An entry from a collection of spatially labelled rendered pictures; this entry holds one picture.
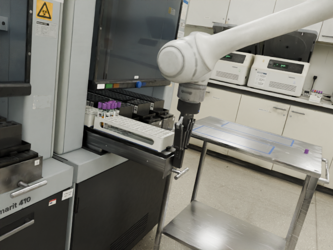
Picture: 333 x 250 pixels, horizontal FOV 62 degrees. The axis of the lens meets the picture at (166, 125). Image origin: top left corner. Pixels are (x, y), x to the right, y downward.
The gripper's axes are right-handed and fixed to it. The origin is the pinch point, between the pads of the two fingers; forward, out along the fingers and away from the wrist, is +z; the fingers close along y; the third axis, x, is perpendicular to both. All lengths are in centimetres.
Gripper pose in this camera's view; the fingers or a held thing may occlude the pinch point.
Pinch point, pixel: (178, 157)
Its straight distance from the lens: 96.5
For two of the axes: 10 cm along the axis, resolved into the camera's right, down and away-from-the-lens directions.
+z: -1.7, 9.5, 2.6
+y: -4.6, 1.6, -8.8
